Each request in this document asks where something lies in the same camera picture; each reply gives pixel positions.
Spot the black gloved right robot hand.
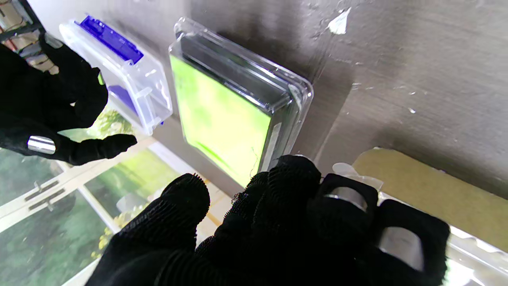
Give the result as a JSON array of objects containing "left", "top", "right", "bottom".
[{"left": 0, "top": 34, "right": 138, "bottom": 166}]

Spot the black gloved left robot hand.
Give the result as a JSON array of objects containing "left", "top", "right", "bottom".
[{"left": 85, "top": 155, "right": 452, "bottom": 286}]

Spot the clear lid with green sticker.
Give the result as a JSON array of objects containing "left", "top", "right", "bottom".
[{"left": 169, "top": 17, "right": 314, "bottom": 188}]

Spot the clear container with blue clips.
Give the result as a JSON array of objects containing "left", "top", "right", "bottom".
[{"left": 60, "top": 15, "right": 173, "bottom": 136}]

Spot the brown kraft paper container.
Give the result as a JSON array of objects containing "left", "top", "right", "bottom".
[{"left": 351, "top": 148, "right": 508, "bottom": 253}]

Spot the small white paper scrap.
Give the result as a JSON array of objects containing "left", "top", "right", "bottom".
[{"left": 327, "top": 7, "right": 352, "bottom": 35}]

